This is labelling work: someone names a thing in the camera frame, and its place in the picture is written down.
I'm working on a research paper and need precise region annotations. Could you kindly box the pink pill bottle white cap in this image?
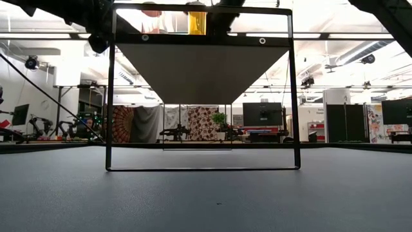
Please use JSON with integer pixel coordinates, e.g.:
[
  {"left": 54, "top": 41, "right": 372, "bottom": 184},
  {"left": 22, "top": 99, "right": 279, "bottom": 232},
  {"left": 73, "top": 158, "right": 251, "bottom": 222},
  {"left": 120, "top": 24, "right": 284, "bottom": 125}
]
[{"left": 140, "top": 1, "right": 169, "bottom": 35}]

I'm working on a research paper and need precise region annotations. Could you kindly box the wooden shelf with black frame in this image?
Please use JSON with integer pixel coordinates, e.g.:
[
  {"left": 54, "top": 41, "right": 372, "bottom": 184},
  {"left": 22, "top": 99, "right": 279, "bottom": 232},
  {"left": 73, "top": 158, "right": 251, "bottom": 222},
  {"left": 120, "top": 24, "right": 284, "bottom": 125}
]
[{"left": 105, "top": 2, "right": 302, "bottom": 172}]

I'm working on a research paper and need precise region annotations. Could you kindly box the black metal rack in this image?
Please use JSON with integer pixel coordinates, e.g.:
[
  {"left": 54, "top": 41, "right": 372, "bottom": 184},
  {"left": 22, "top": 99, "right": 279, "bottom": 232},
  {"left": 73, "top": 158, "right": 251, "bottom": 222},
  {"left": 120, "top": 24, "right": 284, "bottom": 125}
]
[{"left": 53, "top": 83, "right": 108, "bottom": 143}]

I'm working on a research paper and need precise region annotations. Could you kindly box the background work table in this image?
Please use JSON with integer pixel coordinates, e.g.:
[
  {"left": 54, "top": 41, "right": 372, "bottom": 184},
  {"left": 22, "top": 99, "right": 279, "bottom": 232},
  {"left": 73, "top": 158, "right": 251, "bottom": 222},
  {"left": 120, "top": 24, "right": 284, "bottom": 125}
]
[{"left": 236, "top": 126, "right": 290, "bottom": 144}]

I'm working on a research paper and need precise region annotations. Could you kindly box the black aluminium table frame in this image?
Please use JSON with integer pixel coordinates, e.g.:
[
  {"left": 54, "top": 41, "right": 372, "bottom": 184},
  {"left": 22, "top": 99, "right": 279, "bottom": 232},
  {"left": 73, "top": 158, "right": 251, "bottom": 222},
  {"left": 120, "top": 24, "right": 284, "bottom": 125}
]
[{"left": 0, "top": 140, "right": 412, "bottom": 155}]

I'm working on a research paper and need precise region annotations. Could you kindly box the black computer monitor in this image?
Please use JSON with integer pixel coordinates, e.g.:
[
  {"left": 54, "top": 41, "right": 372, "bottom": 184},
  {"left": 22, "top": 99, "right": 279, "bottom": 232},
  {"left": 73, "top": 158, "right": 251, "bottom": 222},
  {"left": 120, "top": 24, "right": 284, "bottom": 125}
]
[
  {"left": 11, "top": 103, "right": 30, "bottom": 126},
  {"left": 381, "top": 98, "right": 412, "bottom": 127},
  {"left": 242, "top": 102, "right": 284, "bottom": 128}
]

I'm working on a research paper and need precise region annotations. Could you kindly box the black room partition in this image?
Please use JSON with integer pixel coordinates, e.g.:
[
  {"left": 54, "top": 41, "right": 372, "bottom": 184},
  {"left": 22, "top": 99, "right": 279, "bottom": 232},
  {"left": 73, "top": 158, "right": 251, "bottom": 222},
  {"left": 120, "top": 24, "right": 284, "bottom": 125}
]
[{"left": 326, "top": 103, "right": 370, "bottom": 144}]

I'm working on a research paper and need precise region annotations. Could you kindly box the person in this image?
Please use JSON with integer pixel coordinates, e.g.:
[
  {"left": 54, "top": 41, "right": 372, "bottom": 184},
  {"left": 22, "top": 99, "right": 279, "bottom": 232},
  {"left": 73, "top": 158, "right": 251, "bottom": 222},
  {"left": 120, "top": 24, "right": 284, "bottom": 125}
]
[{"left": 82, "top": 117, "right": 97, "bottom": 140}]

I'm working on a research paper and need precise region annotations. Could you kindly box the black robot on background table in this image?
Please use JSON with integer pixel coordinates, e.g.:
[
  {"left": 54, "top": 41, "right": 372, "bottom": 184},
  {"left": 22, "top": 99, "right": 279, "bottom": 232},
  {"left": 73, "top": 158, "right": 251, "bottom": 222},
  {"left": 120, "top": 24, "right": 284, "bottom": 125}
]
[{"left": 163, "top": 124, "right": 191, "bottom": 142}]

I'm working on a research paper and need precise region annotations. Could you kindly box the red storage bin shelf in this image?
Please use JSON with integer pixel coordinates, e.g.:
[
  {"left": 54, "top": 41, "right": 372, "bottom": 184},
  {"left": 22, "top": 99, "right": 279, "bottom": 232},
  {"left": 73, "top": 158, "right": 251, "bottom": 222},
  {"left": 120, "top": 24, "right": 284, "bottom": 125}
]
[{"left": 307, "top": 121, "right": 326, "bottom": 142}]

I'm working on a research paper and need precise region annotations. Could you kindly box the small background potted plant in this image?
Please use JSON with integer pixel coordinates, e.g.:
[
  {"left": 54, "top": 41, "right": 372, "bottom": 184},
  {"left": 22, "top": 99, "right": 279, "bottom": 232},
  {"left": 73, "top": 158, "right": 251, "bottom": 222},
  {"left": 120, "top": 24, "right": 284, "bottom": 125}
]
[{"left": 211, "top": 111, "right": 229, "bottom": 142}]

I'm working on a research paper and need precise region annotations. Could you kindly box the white round column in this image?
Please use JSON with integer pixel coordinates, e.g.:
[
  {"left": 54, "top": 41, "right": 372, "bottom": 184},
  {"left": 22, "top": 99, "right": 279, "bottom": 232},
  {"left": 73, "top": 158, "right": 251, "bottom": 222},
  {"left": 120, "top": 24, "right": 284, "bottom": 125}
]
[{"left": 323, "top": 88, "right": 351, "bottom": 106}]

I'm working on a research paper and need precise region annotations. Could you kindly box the white patterned cloth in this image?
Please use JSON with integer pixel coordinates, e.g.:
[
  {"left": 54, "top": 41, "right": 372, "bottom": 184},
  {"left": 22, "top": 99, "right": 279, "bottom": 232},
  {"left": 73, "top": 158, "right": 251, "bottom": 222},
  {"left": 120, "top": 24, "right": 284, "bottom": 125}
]
[{"left": 163, "top": 106, "right": 189, "bottom": 130}]

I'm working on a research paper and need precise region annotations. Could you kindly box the floral patterned panel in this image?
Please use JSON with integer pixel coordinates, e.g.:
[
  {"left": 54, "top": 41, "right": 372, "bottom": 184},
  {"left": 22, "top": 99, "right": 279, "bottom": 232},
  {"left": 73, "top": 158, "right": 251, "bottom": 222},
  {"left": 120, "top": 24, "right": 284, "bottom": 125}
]
[{"left": 366, "top": 103, "right": 402, "bottom": 144}]

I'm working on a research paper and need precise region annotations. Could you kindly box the grey hanging cloth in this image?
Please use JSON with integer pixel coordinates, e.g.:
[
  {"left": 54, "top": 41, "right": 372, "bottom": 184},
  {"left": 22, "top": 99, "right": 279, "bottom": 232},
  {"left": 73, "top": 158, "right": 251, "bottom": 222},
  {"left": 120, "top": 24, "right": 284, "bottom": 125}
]
[{"left": 130, "top": 105, "right": 164, "bottom": 144}]

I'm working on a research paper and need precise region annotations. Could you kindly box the black corrugated cable conduit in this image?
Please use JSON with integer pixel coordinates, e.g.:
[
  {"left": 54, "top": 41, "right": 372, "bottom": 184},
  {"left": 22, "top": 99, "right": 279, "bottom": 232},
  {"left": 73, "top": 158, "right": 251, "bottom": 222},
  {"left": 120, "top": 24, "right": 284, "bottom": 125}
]
[{"left": 0, "top": 127, "right": 26, "bottom": 145}]

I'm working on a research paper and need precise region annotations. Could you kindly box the red circle patterned cloth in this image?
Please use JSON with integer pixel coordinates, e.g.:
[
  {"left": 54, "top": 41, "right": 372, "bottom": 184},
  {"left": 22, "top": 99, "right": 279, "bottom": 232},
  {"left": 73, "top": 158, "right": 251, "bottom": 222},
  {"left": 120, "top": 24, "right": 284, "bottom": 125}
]
[{"left": 187, "top": 106, "right": 220, "bottom": 142}]

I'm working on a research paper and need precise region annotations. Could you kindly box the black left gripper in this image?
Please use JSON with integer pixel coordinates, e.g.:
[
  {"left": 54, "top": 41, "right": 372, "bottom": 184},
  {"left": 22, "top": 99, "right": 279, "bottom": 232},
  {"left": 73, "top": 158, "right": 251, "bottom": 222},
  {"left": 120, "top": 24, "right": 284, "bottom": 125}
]
[{"left": 111, "top": 6, "right": 142, "bottom": 34}]

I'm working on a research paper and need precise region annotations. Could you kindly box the black ceiling rail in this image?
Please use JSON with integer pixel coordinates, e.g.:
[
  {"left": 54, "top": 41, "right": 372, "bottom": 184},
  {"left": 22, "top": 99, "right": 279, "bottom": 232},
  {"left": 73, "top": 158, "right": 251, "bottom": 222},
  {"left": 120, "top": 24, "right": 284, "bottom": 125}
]
[{"left": 0, "top": 31, "right": 412, "bottom": 41}]

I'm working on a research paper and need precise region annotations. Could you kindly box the black ceiling projector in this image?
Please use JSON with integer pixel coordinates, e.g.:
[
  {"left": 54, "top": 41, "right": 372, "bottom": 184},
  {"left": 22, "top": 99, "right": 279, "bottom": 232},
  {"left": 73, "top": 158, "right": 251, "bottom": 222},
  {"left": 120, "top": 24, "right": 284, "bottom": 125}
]
[{"left": 359, "top": 53, "right": 377, "bottom": 65}]

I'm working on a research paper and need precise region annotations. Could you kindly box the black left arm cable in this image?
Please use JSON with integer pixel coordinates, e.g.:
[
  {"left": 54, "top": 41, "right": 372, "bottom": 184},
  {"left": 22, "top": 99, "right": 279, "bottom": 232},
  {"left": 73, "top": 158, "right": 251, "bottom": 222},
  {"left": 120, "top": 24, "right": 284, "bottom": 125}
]
[{"left": 0, "top": 52, "right": 106, "bottom": 143}]

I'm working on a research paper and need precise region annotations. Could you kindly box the orange mandala tapestry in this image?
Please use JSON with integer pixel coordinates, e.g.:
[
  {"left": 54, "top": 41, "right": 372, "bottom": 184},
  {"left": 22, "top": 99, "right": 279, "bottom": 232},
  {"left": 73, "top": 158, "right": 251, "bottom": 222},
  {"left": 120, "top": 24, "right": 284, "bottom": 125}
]
[{"left": 111, "top": 104, "right": 136, "bottom": 144}]

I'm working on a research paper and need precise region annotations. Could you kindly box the black ceiling camera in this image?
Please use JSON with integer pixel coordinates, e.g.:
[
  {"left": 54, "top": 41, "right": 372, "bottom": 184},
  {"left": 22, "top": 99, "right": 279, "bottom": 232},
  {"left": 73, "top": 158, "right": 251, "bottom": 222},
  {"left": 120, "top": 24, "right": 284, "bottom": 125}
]
[{"left": 24, "top": 54, "right": 41, "bottom": 72}]

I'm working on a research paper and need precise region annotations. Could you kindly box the amber pill bottle white cap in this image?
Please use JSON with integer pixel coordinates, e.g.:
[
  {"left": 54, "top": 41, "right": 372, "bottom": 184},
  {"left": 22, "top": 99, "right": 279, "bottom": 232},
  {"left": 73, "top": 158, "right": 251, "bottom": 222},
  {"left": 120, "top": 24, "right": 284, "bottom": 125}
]
[{"left": 186, "top": 1, "right": 208, "bottom": 36}]

